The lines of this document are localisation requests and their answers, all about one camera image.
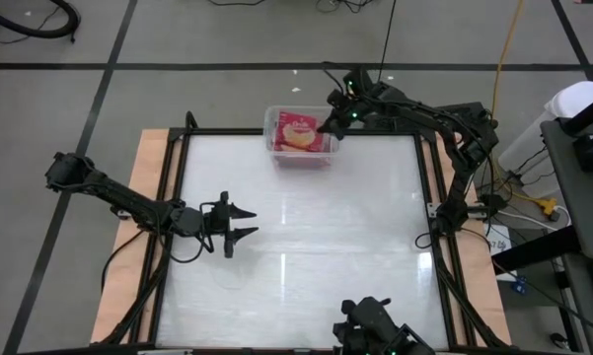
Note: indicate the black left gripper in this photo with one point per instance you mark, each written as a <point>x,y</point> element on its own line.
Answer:
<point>224,222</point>

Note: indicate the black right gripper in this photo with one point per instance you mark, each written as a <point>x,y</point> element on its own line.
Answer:
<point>355,98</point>

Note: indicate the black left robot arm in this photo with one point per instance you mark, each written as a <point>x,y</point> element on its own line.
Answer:
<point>118,194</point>

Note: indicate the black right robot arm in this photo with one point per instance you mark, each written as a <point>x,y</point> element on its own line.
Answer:
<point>456,187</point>

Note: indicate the clear plastic bin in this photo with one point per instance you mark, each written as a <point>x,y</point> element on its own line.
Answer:
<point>271,123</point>

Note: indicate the white paper sheet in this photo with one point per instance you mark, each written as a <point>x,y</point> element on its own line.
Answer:
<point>496,245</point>

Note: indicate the yellow power plug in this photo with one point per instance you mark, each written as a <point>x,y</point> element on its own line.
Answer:
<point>545,203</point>

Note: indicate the dark grey desk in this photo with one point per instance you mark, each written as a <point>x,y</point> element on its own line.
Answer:
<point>589,212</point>

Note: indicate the black computer mouse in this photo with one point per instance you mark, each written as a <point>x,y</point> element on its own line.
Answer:
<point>557,339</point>

